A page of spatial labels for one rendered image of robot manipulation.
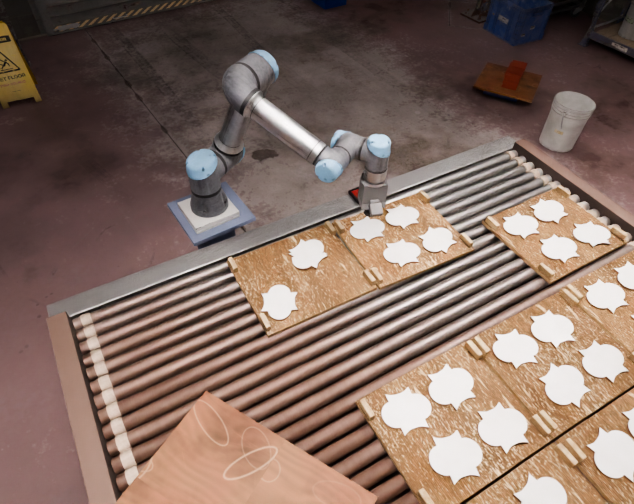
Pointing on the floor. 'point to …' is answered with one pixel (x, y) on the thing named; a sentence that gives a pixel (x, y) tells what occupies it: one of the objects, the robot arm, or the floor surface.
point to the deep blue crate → (518, 20)
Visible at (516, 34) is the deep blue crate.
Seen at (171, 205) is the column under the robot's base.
